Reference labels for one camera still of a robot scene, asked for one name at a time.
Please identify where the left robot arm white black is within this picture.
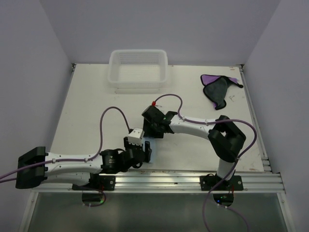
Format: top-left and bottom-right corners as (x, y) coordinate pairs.
(15, 137), (155, 190)

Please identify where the aluminium mounting rail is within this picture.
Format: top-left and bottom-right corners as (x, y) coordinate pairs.
(32, 169), (283, 194)

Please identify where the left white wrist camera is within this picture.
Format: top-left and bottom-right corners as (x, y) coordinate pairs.
(127, 128), (144, 146)

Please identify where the right black base bracket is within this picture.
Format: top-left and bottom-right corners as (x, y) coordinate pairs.
(199, 174), (244, 191)

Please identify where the white plastic basket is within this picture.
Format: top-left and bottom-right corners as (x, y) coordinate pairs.
(107, 49), (169, 88)

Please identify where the purple and grey towel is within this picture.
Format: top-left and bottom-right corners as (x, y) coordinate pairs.
(200, 74), (243, 110)

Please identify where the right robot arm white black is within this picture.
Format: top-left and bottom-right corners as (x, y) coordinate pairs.
(142, 105), (246, 190)

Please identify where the left black base bracket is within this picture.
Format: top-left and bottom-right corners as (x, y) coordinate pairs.
(72, 174), (116, 191)

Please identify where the light blue towel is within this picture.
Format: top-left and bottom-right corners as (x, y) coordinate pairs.
(142, 137), (156, 163)

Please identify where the black base bracket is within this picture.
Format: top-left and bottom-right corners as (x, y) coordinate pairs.
(199, 174), (244, 191)
(72, 174), (116, 191)

